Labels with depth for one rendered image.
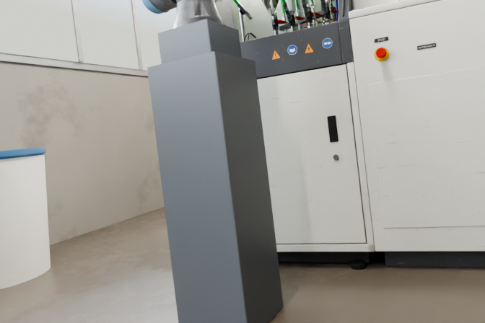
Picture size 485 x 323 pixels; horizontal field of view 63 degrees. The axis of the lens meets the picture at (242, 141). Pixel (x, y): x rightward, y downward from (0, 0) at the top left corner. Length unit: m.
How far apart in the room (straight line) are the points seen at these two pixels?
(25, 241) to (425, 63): 1.89
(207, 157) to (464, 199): 0.92
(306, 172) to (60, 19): 2.18
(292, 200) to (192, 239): 0.58
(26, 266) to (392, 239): 1.64
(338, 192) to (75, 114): 2.07
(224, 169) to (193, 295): 0.39
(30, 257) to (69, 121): 1.15
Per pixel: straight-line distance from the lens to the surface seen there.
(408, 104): 1.54
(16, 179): 2.12
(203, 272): 1.19
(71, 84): 3.10
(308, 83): 1.58
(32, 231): 2.19
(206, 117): 1.09
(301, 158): 1.59
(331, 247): 1.64
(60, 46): 3.10
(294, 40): 1.61
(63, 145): 2.99
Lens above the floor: 0.57
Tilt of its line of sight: 1 degrees down
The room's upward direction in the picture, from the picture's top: 7 degrees counter-clockwise
